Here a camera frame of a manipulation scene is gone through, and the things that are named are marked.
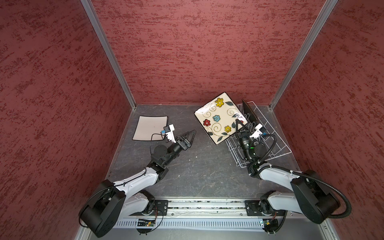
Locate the left corner aluminium profile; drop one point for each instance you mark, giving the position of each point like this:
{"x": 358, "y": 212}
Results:
{"x": 97, "y": 26}

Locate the corner aluminium profile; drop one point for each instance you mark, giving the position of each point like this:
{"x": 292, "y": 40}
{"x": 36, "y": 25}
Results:
{"x": 97, "y": 26}
{"x": 317, "y": 26}

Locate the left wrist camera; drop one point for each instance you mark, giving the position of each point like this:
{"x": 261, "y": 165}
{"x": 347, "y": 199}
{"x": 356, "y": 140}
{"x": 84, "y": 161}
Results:
{"x": 168, "y": 132}

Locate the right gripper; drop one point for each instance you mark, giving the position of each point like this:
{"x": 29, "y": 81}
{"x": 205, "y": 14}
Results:
{"x": 239, "y": 122}

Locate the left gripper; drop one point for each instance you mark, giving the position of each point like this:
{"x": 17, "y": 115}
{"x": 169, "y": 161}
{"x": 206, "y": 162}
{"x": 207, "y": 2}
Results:
{"x": 187, "y": 144}

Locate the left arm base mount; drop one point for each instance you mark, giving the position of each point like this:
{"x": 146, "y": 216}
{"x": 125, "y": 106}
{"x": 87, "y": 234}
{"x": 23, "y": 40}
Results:
{"x": 159, "y": 207}

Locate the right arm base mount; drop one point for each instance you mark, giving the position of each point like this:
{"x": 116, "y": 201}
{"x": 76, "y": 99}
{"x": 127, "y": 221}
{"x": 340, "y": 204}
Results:
{"x": 255, "y": 207}

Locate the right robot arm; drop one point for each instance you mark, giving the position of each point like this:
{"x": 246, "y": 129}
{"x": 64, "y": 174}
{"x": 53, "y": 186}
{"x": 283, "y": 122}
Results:
{"x": 308, "y": 194}

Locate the white wire dish rack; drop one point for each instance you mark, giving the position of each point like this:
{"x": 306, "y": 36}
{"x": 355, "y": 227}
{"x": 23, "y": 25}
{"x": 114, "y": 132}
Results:
{"x": 280, "y": 154}

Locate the right corner aluminium profile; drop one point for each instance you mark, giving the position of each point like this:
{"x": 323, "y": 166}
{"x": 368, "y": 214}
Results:
{"x": 317, "y": 26}

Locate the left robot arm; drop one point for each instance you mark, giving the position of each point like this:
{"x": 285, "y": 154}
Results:
{"x": 112, "y": 201}

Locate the aluminium front rail frame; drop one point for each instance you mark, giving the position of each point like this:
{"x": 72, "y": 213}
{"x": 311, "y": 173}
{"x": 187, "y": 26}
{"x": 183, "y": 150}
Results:
{"x": 205, "y": 215}

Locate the floral square plate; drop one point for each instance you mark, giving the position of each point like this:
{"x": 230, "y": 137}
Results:
{"x": 218, "y": 118}

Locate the black plate yellow rim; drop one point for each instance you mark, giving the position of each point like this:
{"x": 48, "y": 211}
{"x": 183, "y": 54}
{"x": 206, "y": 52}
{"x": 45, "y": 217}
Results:
{"x": 250, "y": 114}

